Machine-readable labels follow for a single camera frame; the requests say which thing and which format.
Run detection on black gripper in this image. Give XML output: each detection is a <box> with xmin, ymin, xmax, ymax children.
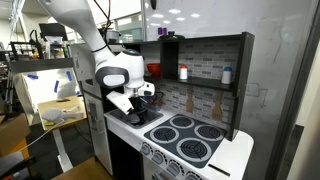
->
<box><xmin>128</xmin><ymin>95</ymin><xmax>150</xmax><ymax>124</ymax></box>

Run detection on grey toy sink basin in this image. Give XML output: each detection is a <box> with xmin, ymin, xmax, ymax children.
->
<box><xmin>109</xmin><ymin>106</ymin><xmax>164</xmax><ymax>130</ymax></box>

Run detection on grey stove knob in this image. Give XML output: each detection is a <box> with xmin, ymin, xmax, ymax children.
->
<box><xmin>151</xmin><ymin>150</ymin><xmax>166</xmax><ymax>165</ymax></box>
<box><xmin>184</xmin><ymin>170</ymin><xmax>201</xmax><ymax>180</ymax></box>
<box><xmin>165</xmin><ymin>159</ymin><xmax>183</xmax><ymax>177</ymax></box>
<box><xmin>139</xmin><ymin>142</ymin><xmax>153</xmax><ymax>156</ymax></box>

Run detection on toy stove top with burners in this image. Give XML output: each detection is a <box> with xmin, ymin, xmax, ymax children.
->
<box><xmin>143</xmin><ymin>113</ymin><xmax>228</xmax><ymax>169</ymax></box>

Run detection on red bowl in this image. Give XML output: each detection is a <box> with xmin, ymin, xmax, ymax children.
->
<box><xmin>145</xmin><ymin>63</ymin><xmax>162</xmax><ymax>78</ymax></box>

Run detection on white shaker orange cap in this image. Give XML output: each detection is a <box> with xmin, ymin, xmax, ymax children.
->
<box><xmin>179</xmin><ymin>64</ymin><xmax>189</xmax><ymax>81</ymax></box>

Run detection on grey plush toy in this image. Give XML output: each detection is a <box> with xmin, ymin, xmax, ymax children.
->
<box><xmin>41</xmin><ymin>105</ymin><xmax>84</xmax><ymax>124</ymax></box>

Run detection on white shaker blue cap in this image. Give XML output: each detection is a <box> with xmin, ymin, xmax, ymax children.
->
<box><xmin>221</xmin><ymin>66</ymin><xmax>233</xmax><ymax>85</ymax></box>

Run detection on white desk with wooden top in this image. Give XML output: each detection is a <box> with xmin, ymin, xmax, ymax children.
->
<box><xmin>9</xmin><ymin>58</ymin><xmax>88</xmax><ymax>173</ymax></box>

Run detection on white and black toy kitchen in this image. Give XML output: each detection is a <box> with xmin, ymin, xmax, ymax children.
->
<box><xmin>69</xmin><ymin>31</ymin><xmax>255</xmax><ymax>180</ymax></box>

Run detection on black monitor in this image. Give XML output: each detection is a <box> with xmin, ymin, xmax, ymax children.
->
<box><xmin>38</xmin><ymin>22</ymin><xmax>69</xmax><ymax>38</ymax></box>

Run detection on cardboard box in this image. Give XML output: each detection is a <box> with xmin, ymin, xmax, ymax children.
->
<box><xmin>0</xmin><ymin>113</ymin><xmax>31</xmax><ymax>158</ymax></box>

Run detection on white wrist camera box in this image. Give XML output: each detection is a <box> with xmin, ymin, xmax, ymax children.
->
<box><xmin>105</xmin><ymin>90</ymin><xmax>134</xmax><ymax>116</ymax></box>

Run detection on white cable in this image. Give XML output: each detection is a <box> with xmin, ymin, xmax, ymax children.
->
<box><xmin>16</xmin><ymin>118</ymin><xmax>66</xmax><ymax>154</ymax></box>

